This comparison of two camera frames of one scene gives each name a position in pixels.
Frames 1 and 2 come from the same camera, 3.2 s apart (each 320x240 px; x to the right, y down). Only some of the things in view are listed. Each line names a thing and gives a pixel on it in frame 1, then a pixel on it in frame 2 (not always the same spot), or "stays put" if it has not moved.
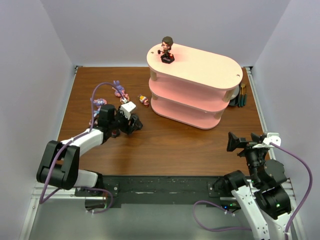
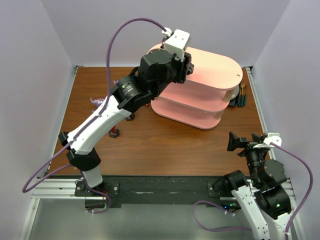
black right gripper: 246,146 stays put
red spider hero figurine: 114,134 stays put
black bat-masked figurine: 136,123 → 189,67
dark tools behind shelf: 240,101 stays put
